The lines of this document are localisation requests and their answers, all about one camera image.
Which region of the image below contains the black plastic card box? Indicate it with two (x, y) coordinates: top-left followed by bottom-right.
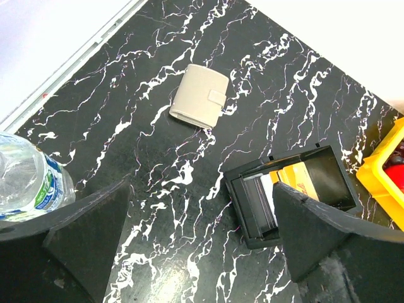
(224, 143), (362, 249)

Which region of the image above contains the clear plastic water bottle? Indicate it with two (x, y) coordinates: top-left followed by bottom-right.
(1, 131), (76, 222)

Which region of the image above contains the aluminium frame rail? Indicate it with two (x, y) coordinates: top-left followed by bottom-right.
(1, 1), (144, 131)

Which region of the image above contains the white card in box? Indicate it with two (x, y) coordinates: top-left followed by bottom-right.
(260, 174), (278, 227)

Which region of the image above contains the red apple left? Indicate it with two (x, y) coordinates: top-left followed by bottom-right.
(384, 164), (404, 192)

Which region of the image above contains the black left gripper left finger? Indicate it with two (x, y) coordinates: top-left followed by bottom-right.
(1, 180), (130, 302)

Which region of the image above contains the beige leather card holder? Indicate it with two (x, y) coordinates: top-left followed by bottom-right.
(169, 64), (229, 129)

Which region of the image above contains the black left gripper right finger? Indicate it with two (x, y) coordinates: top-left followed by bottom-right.
(273, 182), (403, 302)

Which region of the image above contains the yellow plastic bin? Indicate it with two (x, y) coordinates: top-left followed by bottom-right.
(356, 118), (403, 229)

